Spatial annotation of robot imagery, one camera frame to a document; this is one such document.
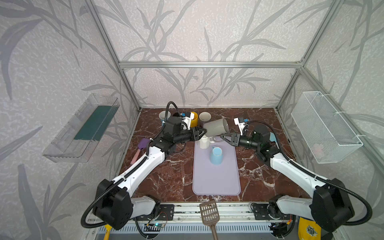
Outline yellow mug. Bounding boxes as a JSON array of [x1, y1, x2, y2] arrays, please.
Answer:
[[190, 112, 199, 128]]

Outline white faceted mug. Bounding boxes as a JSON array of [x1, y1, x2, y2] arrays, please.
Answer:
[[199, 135, 210, 150]]

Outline grey mug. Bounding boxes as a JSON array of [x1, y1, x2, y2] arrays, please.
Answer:
[[203, 118, 229, 143]]

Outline purple mug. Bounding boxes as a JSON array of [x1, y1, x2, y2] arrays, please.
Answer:
[[199, 112, 212, 127]]

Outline light blue mug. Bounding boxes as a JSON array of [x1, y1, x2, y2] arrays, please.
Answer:
[[210, 147, 223, 165]]

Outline teal patterned mug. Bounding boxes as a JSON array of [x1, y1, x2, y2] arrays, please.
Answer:
[[159, 110, 172, 124]]

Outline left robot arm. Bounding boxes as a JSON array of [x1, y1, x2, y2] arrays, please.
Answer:
[[80, 114, 207, 230]]

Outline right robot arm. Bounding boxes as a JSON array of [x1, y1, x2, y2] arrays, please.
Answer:
[[220, 121, 373, 232]]

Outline light blue spatula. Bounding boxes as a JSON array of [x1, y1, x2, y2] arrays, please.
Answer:
[[270, 133, 278, 144]]

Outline lavender tray mat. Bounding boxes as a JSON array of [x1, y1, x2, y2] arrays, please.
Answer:
[[193, 142, 241, 196]]

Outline brown slotted spatula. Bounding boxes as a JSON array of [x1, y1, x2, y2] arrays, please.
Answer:
[[199, 200, 220, 240]]

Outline yellow work glove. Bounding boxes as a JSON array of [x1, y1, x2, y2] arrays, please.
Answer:
[[298, 217, 322, 240]]

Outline clear plastic shelf bin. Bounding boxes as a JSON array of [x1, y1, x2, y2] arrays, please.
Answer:
[[43, 94, 120, 163]]

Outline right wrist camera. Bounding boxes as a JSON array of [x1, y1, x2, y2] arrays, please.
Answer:
[[234, 117, 249, 136]]

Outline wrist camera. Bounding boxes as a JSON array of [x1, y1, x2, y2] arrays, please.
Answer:
[[180, 112, 196, 130], [234, 117, 249, 136]]

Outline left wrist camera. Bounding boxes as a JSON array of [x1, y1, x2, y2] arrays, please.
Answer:
[[180, 112, 196, 130]]

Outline purple spatula pink handle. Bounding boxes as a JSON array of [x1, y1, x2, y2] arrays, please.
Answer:
[[130, 139, 151, 165]]

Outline white wire basket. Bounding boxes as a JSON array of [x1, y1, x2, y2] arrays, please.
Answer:
[[291, 91, 364, 164]]

